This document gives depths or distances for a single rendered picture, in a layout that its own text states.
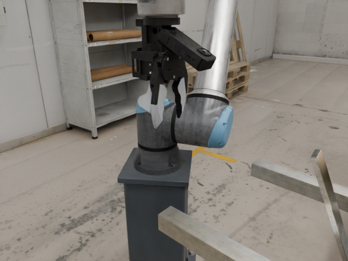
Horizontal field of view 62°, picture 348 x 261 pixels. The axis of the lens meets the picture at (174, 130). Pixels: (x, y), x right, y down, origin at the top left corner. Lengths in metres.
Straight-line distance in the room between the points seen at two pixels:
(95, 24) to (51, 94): 0.88
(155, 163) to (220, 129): 0.27
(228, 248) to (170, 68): 0.34
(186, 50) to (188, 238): 0.31
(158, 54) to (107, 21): 2.91
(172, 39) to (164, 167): 0.60
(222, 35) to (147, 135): 0.43
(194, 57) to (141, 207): 0.73
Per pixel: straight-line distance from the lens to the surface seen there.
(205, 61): 0.52
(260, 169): 0.62
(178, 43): 0.54
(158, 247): 1.24
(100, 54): 3.39
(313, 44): 8.19
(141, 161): 1.07
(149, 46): 0.60
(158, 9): 0.55
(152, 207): 1.12
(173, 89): 0.62
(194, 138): 0.97
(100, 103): 3.47
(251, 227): 1.82
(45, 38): 3.03
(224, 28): 1.08
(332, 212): 0.35
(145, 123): 1.01
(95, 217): 1.89
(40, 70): 3.02
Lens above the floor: 1.15
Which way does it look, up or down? 22 degrees down
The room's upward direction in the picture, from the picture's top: straight up
